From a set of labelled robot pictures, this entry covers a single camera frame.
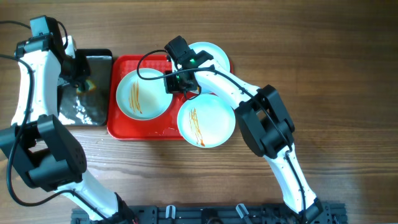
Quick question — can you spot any white plate with sauce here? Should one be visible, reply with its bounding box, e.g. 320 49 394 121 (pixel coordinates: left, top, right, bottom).
177 94 236 148

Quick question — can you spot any green yellow sponge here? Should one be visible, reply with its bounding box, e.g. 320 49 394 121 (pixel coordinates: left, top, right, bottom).
76 80 96 95

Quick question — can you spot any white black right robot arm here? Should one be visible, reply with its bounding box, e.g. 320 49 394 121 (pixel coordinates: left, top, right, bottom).
164 36 323 223

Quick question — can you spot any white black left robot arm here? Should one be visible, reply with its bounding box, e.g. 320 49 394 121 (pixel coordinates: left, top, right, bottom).
1 16 138 223

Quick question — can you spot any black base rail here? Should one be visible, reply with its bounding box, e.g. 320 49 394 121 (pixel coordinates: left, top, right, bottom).
70 202 348 224

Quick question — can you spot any small white plate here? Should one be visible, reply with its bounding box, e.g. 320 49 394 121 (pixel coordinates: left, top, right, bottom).
188 42 233 72

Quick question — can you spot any large white plate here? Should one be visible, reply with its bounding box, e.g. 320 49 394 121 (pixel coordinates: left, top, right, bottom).
116 68 173 121

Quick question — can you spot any black water tray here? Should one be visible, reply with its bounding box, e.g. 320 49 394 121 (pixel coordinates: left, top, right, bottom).
58 49 113 126

